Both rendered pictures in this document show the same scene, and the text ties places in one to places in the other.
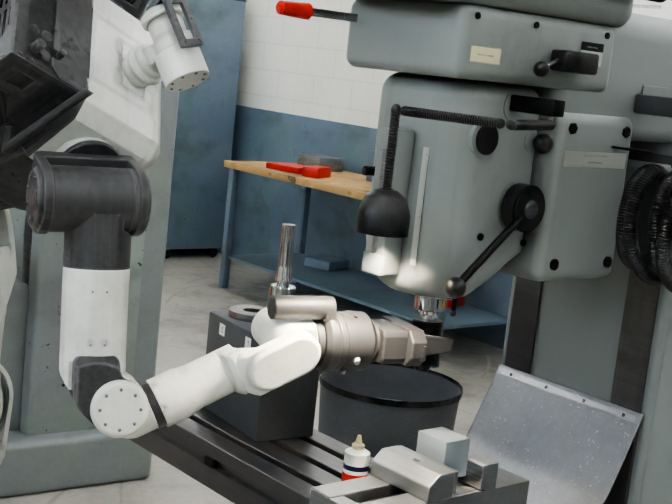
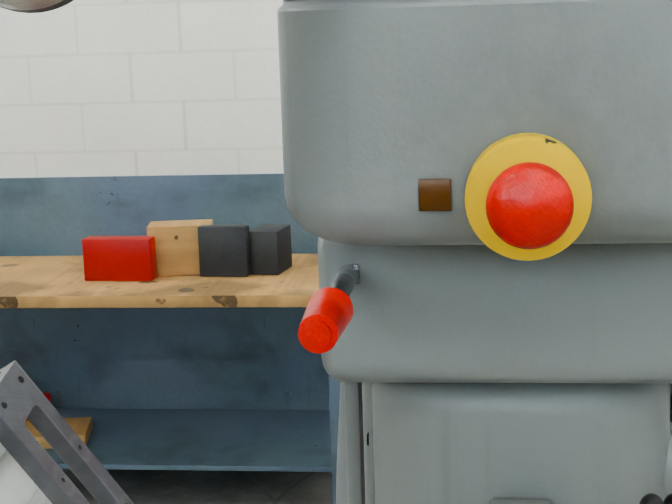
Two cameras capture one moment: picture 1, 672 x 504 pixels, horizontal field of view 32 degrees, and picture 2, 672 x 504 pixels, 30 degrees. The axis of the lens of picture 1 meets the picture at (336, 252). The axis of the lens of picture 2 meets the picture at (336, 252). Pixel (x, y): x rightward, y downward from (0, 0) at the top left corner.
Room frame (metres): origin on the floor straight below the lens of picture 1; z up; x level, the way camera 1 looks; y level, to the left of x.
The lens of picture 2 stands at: (1.23, 0.49, 1.85)
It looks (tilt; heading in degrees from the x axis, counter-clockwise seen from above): 11 degrees down; 318
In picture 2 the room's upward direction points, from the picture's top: 2 degrees counter-clockwise
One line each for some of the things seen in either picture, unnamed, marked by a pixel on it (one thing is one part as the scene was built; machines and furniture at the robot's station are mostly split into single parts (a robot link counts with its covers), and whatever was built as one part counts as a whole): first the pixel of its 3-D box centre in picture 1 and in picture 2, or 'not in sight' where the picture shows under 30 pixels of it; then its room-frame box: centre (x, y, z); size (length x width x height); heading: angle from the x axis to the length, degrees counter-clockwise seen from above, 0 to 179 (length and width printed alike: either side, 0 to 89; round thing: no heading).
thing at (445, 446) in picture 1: (442, 453); not in sight; (1.72, -0.19, 1.07); 0.06 x 0.05 x 0.06; 41
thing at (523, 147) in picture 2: not in sight; (527, 196); (1.61, 0.02, 1.76); 0.06 x 0.02 x 0.06; 41
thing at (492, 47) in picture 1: (481, 46); (517, 250); (1.79, -0.18, 1.68); 0.34 x 0.24 x 0.10; 131
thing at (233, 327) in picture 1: (260, 369); not in sight; (2.13, 0.12, 1.06); 0.22 x 0.12 x 0.20; 34
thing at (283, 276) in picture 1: (286, 255); not in sight; (2.09, 0.09, 1.28); 0.03 x 0.03 x 0.11
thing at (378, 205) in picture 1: (384, 210); not in sight; (1.60, -0.06, 1.44); 0.07 x 0.07 x 0.06
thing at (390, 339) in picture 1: (372, 342); not in sight; (1.72, -0.07, 1.23); 0.13 x 0.12 x 0.10; 26
